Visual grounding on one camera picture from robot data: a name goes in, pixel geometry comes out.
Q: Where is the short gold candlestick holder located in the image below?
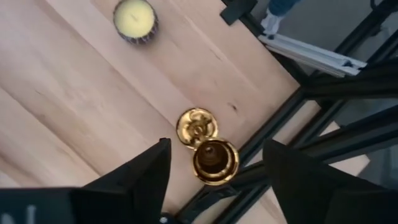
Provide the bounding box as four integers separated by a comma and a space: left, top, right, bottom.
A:
175, 107, 240, 187

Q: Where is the silver aluminium extrusion bar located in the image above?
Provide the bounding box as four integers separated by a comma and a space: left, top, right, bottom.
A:
257, 32, 368, 78

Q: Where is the striped tin yellow candle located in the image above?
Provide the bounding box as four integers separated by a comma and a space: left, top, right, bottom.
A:
112, 0, 159, 45

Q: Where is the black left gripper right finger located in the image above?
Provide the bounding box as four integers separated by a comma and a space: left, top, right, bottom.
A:
262, 139, 398, 224

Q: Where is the black aluminium table frame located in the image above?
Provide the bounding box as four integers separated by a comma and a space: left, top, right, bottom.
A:
174, 0, 398, 224

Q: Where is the person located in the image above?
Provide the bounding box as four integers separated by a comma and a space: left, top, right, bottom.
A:
260, 0, 302, 37

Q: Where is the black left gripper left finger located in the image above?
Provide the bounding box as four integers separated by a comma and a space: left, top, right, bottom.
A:
0, 138, 172, 224

